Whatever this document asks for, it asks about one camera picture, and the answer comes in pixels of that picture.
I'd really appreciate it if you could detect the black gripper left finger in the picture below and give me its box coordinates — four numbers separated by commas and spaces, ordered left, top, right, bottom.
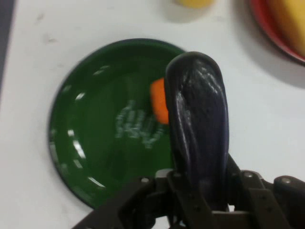
73, 168, 215, 229

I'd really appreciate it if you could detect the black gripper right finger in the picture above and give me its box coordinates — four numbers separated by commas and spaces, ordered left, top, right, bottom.
226, 155, 305, 229

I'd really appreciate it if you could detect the purple toy eggplant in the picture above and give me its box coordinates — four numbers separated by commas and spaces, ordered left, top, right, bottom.
164, 51, 231, 212

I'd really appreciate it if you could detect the orange toy carrot piece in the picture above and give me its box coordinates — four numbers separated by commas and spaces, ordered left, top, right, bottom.
149, 77, 170, 126

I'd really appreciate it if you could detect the green round plate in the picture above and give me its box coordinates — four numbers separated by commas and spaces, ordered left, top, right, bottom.
47, 38, 191, 211

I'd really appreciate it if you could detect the red round plate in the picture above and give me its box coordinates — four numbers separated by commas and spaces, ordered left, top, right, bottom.
249, 0, 305, 65

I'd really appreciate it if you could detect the yellow toy banana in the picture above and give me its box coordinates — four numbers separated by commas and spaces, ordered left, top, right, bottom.
269, 0, 305, 57

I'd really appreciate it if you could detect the yellow toy pear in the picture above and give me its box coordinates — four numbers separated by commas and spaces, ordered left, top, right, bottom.
173, 0, 216, 10

